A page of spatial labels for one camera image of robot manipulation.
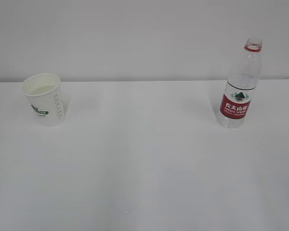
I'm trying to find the Nongfu Spring water bottle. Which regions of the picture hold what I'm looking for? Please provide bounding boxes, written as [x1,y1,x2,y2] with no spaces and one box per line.
[217,38,263,128]

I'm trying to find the white paper cup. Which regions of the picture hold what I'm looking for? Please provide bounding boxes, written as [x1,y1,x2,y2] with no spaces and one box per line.
[22,74,65,127]

